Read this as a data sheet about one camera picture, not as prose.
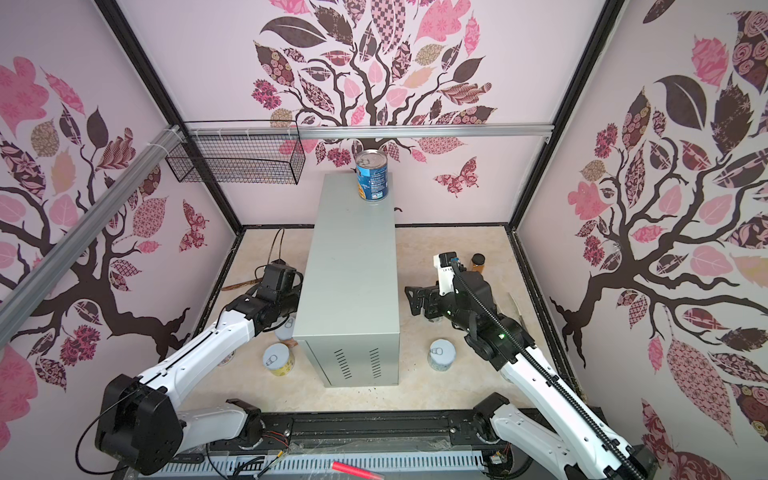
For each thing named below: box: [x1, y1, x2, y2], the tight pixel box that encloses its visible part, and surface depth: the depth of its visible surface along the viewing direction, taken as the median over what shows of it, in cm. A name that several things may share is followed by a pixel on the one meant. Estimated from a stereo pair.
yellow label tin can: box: [262, 342, 295, 377], surface depth 83 cm
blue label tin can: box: [356, 149, 389, 203], surface depth 76 cm
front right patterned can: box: [427, 339, 456, 372], surface depth 83 cm
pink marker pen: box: [331, 461, 385, 480], surface depth 70 cm
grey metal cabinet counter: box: [292, 172, 400, 388], surface depth 66 cm
